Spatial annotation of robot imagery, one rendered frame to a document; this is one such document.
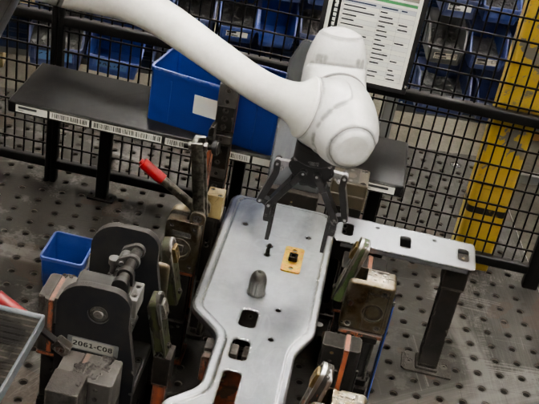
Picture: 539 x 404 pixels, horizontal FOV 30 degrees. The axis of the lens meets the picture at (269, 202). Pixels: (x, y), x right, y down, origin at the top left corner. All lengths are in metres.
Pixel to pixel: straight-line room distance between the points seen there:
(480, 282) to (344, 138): 1.12
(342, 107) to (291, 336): 0.43
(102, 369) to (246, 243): 0.55
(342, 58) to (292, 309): 0.46
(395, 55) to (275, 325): 0.80
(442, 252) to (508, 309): 0.48
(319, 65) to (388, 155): 0.67
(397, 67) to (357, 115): 0.79
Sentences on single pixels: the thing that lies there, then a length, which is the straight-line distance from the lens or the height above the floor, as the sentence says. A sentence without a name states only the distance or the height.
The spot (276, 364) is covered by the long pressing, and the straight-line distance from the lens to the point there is 1.69.
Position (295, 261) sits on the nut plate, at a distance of 1.93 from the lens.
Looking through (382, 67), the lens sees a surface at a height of 1.20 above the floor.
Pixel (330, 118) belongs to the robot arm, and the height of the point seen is 1.42.
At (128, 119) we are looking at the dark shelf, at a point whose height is 1.03.
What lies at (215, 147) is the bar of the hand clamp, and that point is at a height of 1.21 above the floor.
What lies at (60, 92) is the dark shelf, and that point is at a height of 1.03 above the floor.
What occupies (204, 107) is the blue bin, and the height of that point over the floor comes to 1.10.
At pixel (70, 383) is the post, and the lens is 1.47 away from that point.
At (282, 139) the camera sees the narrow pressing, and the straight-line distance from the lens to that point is 2.11.
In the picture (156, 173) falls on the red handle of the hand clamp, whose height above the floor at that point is 1.13.
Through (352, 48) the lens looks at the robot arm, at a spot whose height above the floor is 1.46.
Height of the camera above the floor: 2.10
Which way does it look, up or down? 31 degrees down
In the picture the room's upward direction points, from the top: 11 degrees clockwise
